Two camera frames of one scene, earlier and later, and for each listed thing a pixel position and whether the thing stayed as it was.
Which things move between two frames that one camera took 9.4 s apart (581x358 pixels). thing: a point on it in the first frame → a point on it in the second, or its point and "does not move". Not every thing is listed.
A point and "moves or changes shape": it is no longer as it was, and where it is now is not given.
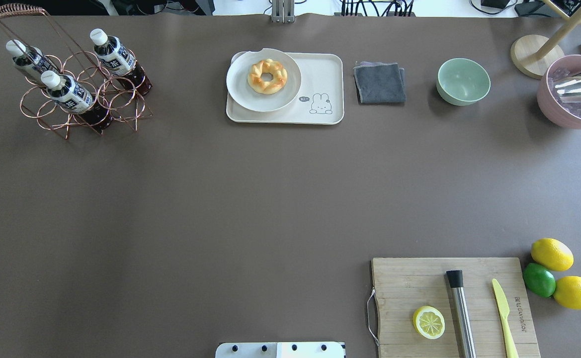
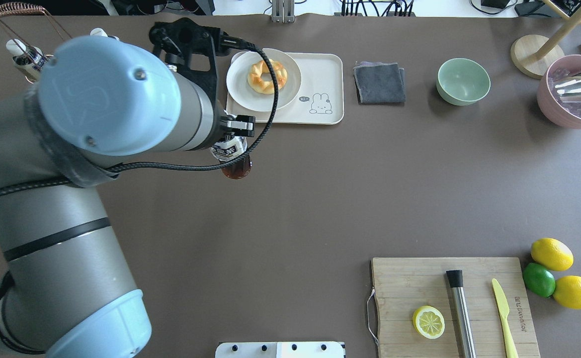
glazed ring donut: (278, 71) does not move
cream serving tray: (319, 100) does not move
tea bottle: (117, 59) moves or changes shape
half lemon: (429, 322) does not move
